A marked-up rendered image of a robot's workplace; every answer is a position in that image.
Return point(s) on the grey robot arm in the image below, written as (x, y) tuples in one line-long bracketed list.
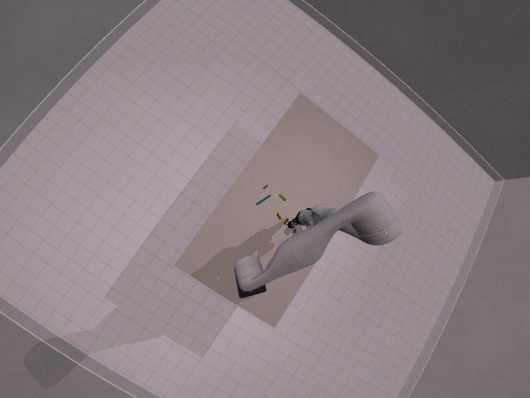
[(373, 222)]

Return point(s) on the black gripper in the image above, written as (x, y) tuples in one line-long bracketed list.
[(296, 221)]

